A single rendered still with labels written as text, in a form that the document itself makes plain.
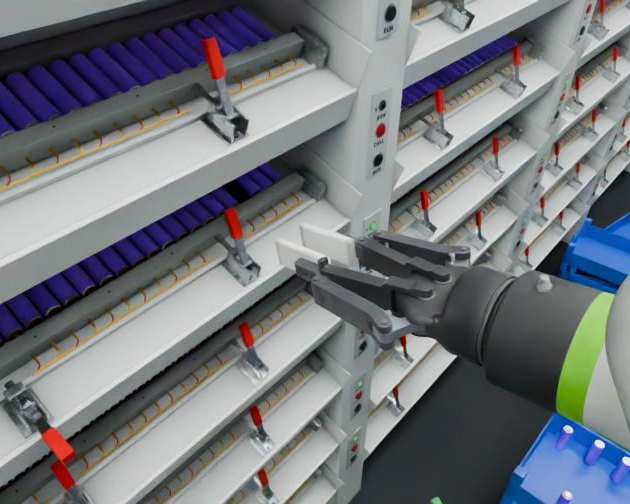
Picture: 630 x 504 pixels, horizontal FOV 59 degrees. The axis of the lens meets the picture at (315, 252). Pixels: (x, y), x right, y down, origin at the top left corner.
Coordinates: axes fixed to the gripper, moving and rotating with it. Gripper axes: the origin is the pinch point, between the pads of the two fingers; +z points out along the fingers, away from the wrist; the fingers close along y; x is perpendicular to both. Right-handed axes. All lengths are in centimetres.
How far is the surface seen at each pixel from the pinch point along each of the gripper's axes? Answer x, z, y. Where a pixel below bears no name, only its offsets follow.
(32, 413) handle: -5.1, 10.5, -27.2
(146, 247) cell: -0.9, 18.9, -8.3
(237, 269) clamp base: -5.6, 12.2, -1.6
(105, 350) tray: -6.0, 13.7, -18.5
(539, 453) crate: -69, -9, 42
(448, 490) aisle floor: -98, 12, 41
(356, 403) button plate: -54, 20, 21
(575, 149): -44, 21, 129
